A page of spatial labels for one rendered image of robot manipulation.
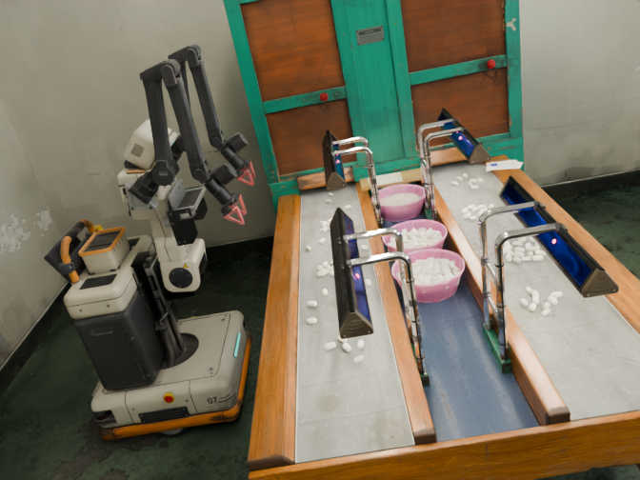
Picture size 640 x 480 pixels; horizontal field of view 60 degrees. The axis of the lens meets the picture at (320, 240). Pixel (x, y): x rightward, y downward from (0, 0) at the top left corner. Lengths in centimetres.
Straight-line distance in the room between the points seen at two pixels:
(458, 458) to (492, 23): 210
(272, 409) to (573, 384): 80
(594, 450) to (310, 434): 70
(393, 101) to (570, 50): 158
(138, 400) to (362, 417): 140
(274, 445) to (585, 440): 76
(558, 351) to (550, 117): 268
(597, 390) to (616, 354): 16
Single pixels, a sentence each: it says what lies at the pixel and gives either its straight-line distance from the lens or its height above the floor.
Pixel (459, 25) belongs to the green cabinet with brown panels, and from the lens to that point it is 293.
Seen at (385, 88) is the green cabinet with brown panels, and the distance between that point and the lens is 290.
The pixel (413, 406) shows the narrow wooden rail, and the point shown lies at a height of 76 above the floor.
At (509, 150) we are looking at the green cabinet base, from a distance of 313.
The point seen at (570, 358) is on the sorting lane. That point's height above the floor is 74.
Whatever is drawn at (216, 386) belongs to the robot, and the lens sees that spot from 260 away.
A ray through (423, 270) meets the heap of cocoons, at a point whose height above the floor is 74.
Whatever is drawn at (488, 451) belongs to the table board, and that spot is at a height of 70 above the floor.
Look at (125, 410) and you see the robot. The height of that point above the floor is 22.
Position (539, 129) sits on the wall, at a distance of 419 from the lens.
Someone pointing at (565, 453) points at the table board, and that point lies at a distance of 158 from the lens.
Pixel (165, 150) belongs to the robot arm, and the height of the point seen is 133.
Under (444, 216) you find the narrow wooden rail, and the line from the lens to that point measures 246.
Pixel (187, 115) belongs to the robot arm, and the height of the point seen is 143.
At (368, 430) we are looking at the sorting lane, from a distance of 152.
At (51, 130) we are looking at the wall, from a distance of 427.
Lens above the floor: 182
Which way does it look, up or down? 26 degrees down
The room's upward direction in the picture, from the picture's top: 12 degrees counter-clockwise
